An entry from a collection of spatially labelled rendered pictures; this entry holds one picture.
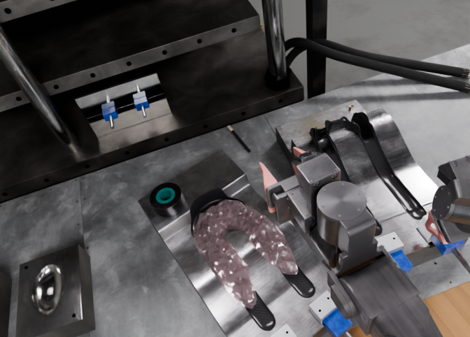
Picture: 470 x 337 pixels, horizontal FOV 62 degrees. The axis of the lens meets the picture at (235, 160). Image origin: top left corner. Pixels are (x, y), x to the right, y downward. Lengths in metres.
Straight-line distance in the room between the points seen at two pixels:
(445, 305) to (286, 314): 0.34
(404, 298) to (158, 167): 0.89
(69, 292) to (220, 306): 0.36
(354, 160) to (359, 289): 0.57
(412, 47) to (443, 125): 1.74
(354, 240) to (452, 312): 0.55
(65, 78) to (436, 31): 2.52
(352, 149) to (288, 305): 0.41
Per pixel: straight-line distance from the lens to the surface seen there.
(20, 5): 1.22
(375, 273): 0.51
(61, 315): 1.02
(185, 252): 0.96
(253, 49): 1.62
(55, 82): 1.33
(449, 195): 0.71
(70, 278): 1.05
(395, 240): 0.90
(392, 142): 1.07
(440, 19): 3.31
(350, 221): 0.46
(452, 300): 1.00
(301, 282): 0.91
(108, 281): 1.08
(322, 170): 0.50
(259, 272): 0.90
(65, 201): 1.29
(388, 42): 3.03
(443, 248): 0.91
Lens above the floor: 1.69
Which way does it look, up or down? 49 degrees down
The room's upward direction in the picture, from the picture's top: 13 degrees counter-clockwise
